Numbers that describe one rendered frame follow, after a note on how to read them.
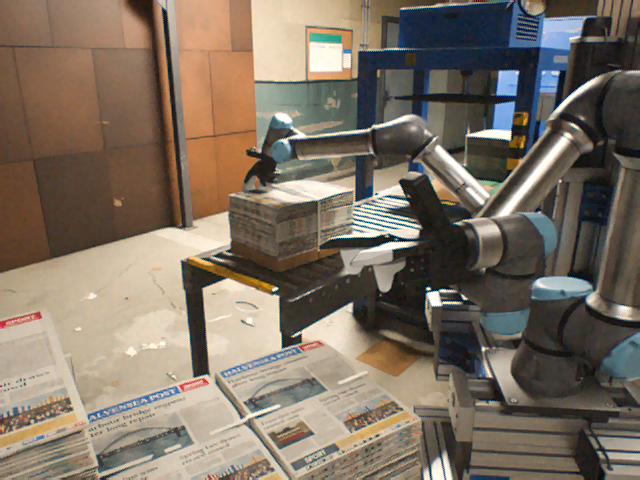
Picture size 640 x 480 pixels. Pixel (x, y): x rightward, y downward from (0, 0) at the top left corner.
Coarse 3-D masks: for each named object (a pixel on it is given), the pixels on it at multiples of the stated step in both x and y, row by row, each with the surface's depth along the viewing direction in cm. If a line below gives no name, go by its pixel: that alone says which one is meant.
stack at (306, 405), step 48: (192, 384) 108; (240, 384) 108; (288, 384) 108; (336, 384) 108; (96, 432) 94; (144, 432) 94; (192, 432) 94; (240, 432) 94; (288, 432) 94; (336, 432) 94; (384, 432) 94
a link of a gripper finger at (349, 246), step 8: (328, 240) 73; (336, 240) 73; (344, 240) 73; (352, 240) 73; (360, 240) 73; (368, 240) 73; (376, 240) 73; (320, 248) 73; (328, 248) 73; (336, 248) 73; (344, 248) 74; (352, 248) 74; (360, 248) 74; (368, 248) 74; (344, 256) 75; (352, 256) 75; (344, 264) 75; (352, 272) 75
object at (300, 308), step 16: (336, 272) 174; (368, 272) 183; (304, 288) 161; (320, 288) 163; (336, 288) 169; (352, 288) 177; (368, 288) 186; (288, 304) 153; (304, 304) 158; (320, 304) 164; (336, 304) 172; (288, 320) 155; (304, 320) 160
